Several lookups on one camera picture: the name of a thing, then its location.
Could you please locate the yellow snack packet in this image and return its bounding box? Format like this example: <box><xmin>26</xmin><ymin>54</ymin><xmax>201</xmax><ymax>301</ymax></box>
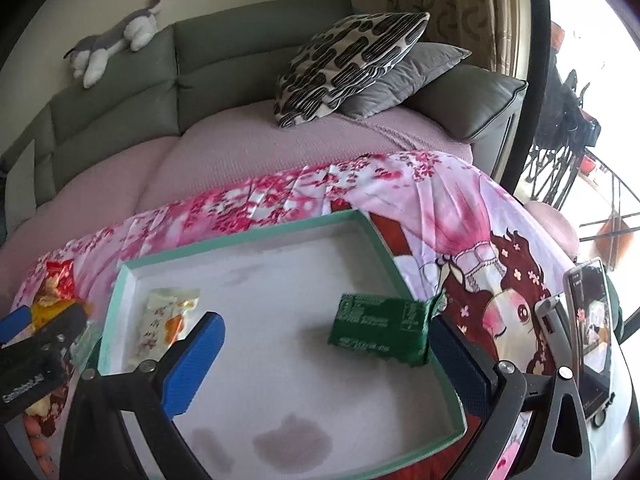
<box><xmin>27</xmin><ymin>297</ymin><xmax>68</xmax><ymax>333</ymax></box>

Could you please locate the pink stool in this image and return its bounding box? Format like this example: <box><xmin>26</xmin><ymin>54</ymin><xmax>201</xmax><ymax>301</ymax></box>
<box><xmin>522</xmin><ymin>200</ymin><xmax>580</xmax><ymax>258</ymax></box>

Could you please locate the dark grey pillow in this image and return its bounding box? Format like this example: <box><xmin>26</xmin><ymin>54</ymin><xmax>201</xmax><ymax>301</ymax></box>
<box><xmin>340</xmin><ymin>42</ymin><xmax>472</xmax><ymax>121</ymax></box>

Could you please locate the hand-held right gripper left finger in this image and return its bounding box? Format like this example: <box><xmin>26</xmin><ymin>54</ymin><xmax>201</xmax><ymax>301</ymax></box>
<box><xmin>60</xmin><ymin>311</ymin><xmax>226</xmax><ymax>480</ymax></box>

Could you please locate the patterned beige curtain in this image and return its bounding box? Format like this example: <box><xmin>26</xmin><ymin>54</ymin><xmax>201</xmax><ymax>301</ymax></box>
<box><xmin>384</xmin><ymin>0</ymin><xmax>526</xmax><ymax>78</ymax></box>

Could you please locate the orange print snack packet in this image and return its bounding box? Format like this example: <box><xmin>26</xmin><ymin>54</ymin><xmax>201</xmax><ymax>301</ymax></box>
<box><xmin>22</xmin><ymin>385</ymin><xmax>68</xmax><ymax>478</ymax></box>

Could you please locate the green rimmed white tray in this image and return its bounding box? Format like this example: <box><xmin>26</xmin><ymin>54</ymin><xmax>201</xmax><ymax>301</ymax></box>
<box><xmin>97</xmin><ymin>208</ymin><xmax>468</xmax><ymax>480</ymax></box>

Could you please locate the metal phone stand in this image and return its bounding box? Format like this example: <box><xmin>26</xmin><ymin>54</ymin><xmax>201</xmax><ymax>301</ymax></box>
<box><xmin>534</xmin><ymin>294</ymin><xmax>577</xmax><ymax>343</ymax></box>

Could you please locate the white and orange snack packet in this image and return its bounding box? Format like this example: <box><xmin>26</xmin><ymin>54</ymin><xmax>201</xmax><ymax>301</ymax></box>
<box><xmin>127</xmin><ymin>287</ymin><xmax>201</xmax><ymax>373</ymax></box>

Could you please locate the black door frame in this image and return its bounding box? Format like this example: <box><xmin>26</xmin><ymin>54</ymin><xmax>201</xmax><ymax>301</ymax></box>
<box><xmin>497</xmin><ymin>0</ymin><xmax>552</xmax><ymax>198</ymax></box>

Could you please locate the printed cartoon blanket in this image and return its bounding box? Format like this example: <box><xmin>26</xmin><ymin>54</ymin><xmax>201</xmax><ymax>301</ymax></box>
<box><xmin>10</xmin><ymin>149</ymin><xmax>576</xmax><ymax>480</ymax></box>

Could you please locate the red snack packet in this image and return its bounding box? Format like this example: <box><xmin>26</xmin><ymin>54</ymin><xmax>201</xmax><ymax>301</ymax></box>
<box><xmin>40</xmin><ymin>259</ymin><xmax>77</xmax><ymax>306</ymax></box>

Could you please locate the smartphone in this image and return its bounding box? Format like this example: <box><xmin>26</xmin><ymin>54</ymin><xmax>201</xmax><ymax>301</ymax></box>
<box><xmin>564</xmin><ymin>257</ymin><xmax>617</xmax><ymax>422</ymax></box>

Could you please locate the black folding rack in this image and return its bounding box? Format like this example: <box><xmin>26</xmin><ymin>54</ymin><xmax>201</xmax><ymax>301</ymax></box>
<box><xmin>525</xmin><ymin>67</ymin><xmax>603</xmax><ymax>208</ymax></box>

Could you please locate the grey and pink sofa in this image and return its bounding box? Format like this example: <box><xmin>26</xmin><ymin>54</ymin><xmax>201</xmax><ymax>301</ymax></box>
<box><xmin>0</xmin><ymin>100</ymin><xmax>473</xmax><ymax>261</ymax></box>

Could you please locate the terracotta flower pot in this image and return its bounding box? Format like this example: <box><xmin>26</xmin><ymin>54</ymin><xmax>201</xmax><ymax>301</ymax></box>
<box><xmin>596</xmin><ymin>212</ymin><xmax>628</xmax><ymax>272</ymax></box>

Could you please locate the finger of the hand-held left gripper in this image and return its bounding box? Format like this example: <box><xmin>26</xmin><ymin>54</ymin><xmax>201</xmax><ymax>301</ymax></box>
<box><xmin>27</xmin><ymin>304</ymin><xmax>90</xmax><ymax>358</ymax></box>
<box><xmin>0</xmin><ymin>306</ymin><xmax>34</xmax><ymax>347</ymax></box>

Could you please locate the grey and white plush dog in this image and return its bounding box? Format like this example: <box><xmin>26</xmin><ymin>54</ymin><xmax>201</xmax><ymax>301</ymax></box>
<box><xmin>63</xmin><ymin>0</ymin><xmax>163</xmax><ymax>89</ymax></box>

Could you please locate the black and white patterned pillow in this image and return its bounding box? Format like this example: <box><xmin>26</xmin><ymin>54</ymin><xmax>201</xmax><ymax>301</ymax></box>
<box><xmin>273</xmin><ymin>11</ymin><xmax>431</xmax><ymax>128</ymax></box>

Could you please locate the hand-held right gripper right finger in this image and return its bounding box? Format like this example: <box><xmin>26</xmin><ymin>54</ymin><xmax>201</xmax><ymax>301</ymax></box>
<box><xmin>427</xmin><ymin>310</ymin><xmax>593</xmax><ymax>480</ymax></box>

